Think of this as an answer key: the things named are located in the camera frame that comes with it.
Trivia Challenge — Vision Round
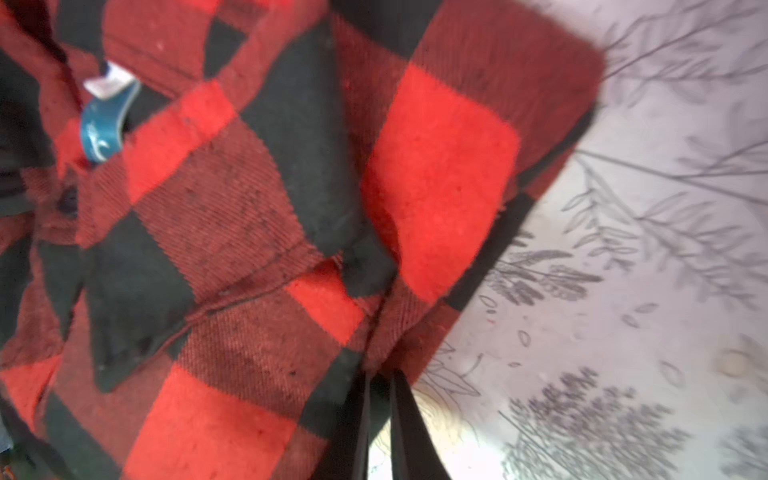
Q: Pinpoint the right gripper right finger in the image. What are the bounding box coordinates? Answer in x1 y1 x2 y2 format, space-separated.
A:
390 370 451 480

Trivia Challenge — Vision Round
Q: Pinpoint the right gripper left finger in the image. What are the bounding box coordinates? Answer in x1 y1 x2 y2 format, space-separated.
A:
311 374 371 480

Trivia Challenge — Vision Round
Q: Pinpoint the red black plaid shirt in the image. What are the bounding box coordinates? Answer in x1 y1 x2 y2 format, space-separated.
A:
1 1 605 479

